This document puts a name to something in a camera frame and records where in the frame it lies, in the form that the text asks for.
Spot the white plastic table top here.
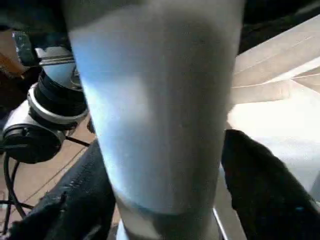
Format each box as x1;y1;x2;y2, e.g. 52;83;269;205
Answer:
215;15;320;240

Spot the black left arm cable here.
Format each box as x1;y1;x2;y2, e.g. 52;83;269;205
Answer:
0;135;91;233

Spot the white plastic table leg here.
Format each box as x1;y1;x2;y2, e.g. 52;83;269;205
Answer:
62;0;246;240

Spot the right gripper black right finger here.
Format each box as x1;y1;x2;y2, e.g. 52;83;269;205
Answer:
220;129;320;240

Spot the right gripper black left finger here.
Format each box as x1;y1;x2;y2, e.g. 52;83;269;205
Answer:
7;140;120;240

